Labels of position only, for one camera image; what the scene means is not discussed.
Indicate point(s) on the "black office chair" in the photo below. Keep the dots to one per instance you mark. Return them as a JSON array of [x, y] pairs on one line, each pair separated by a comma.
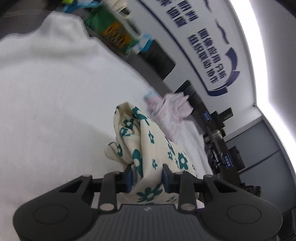
[[193, 98], [154, 55]]

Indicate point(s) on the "white fluffy towel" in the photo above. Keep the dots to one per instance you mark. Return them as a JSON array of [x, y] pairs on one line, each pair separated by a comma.
[[59, 90]]

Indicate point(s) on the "pink floral folded garment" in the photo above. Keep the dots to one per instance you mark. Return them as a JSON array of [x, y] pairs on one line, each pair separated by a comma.
[[168, 112]]

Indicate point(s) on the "green zippered storage bag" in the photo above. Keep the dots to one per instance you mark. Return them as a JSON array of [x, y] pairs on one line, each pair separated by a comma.
[[118, 31]]

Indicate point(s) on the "cream garment inside bag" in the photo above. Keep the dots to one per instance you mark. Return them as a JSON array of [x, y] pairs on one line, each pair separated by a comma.
[[119, 6]]

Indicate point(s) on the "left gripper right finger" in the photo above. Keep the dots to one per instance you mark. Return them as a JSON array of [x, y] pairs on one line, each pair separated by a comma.
[[181, 183]]

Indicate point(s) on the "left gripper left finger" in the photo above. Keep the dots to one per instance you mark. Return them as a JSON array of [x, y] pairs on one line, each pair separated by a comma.
[[111, 185]]

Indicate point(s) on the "yellow-green object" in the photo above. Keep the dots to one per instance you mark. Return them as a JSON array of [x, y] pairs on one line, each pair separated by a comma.
[[67, 1]]

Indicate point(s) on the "cream garment green flowers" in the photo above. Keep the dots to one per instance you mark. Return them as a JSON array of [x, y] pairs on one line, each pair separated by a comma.
[[141, 144]]

